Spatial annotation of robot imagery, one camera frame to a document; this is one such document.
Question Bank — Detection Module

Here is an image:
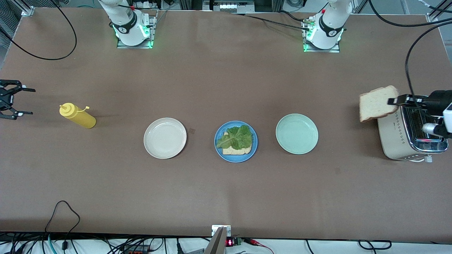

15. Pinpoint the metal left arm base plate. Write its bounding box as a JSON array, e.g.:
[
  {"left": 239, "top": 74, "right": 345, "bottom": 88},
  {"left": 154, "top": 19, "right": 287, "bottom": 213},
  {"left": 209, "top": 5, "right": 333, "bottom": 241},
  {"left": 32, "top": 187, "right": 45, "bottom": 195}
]
[{"left": 303, "top": 18, "right": 340, "bottom": 53}]

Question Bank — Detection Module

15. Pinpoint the cream and chrome toaster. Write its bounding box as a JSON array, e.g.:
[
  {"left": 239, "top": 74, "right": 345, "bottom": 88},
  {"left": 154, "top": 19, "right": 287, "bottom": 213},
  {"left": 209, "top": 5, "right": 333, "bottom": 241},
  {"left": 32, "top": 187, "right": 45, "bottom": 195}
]
[{"left": 377, "top": 102, "right": 449, "bottom": 163}]

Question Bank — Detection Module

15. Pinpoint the light green round plate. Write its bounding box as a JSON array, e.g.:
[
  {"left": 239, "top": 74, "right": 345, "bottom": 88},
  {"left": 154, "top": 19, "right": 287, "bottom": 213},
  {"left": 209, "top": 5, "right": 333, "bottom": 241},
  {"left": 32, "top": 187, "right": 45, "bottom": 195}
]
[{"left": 275, "top": 113, "right": 319, "bottom": 155}]

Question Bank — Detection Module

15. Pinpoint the beige round plate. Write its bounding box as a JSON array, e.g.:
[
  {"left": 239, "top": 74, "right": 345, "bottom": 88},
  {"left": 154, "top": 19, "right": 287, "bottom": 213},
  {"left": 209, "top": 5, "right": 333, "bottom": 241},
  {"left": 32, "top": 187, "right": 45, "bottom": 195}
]
[{"left": 143, "top": 117, "right": 187, "bottom": 159}]

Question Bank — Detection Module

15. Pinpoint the silver camera mounting bracket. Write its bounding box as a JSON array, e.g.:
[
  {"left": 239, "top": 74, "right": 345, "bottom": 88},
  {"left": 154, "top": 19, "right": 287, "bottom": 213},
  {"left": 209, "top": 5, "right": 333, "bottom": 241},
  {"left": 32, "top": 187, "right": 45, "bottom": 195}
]
[{"left": 204, "top": 225, "right": 232, "bottom": 254}]

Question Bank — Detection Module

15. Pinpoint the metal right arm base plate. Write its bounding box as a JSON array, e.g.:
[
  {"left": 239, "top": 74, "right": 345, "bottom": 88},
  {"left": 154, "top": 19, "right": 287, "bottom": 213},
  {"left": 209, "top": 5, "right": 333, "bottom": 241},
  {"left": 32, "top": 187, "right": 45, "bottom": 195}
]
[{"left": 117, "top": 11, "right": 158, "bottom": 49}]

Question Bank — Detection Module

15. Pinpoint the coiled black cable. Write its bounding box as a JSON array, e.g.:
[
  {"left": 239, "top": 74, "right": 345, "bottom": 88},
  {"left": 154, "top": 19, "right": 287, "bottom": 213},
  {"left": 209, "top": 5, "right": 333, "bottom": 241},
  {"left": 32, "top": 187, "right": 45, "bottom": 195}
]
[{"left": 358, "top": 240, "right": 392, "bottom": 250}]

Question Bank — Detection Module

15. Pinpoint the yellow squeeze bottle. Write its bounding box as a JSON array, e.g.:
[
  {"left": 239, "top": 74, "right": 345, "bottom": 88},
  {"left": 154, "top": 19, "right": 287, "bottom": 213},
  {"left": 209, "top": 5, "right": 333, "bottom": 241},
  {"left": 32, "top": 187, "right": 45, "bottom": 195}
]
[{"left": 59, "top": 103, "right": 96, "bottom": 129}]

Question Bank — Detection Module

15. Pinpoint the grey device with lights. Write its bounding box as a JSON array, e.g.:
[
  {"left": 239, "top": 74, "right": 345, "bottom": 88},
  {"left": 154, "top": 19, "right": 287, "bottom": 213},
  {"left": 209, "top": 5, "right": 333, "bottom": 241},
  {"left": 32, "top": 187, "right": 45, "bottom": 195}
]
[{"left": 203, "top": 0, "right": 255, "bottom": 14}]

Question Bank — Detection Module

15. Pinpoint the brown bread slice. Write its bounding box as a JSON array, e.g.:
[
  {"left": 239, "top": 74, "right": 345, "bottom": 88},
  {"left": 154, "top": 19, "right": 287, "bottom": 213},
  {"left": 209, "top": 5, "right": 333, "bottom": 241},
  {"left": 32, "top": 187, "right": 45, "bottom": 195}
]
[
  {"left": 359, "top": 85, "right": 399, "bottom": 123},
  {"left": 222, "top": 131, "right": 252, "bottom": 155}
]

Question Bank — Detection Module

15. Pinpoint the blue round plate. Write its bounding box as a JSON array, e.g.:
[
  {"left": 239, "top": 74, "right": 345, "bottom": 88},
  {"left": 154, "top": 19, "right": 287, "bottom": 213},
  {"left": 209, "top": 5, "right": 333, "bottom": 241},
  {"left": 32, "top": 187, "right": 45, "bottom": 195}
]
[{"left": 214, "top": 121, "right": 258, "bottom": 163}]

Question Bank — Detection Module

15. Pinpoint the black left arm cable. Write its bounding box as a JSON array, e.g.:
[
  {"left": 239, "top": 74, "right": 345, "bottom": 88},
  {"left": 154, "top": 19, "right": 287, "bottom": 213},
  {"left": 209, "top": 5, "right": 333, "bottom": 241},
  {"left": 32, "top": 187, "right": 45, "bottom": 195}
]
[{"left": 367, "top": 0, "right": 452, "bottom": 103}]

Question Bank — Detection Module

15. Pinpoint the black cable across table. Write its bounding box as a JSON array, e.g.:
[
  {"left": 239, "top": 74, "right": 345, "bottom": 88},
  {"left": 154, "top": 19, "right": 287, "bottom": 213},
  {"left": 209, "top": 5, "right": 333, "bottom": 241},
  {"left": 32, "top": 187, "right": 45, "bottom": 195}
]
[{"left": 231, "top": 12, "right": 311, "bottom": 32}]

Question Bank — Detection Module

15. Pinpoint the aluminium frame corner bracket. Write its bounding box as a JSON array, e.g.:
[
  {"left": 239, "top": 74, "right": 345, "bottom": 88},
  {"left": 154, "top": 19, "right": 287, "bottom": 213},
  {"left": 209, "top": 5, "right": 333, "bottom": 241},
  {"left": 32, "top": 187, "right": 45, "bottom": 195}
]
[
  {"left": 426, "top": 0, "right": 452, "bottom": 24},
  {"left": 19, "top": 0, "right": 35, "bottom": 16}
]

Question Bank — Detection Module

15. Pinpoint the green lettuce leaf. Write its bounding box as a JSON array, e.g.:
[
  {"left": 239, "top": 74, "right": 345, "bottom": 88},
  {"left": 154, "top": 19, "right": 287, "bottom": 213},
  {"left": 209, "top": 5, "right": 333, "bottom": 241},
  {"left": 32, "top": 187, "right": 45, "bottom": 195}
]
[{"left": 216, "top": 125, "right": 254, "bottom": 150}]

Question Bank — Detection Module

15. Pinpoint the thin black looped cable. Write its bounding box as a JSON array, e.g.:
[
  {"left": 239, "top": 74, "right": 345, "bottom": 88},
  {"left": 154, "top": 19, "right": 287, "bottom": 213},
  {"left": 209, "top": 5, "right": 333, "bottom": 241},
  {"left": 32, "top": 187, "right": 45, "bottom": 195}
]
[{"left": 44, "top": 200, "right": 81, "bottom": 247}]

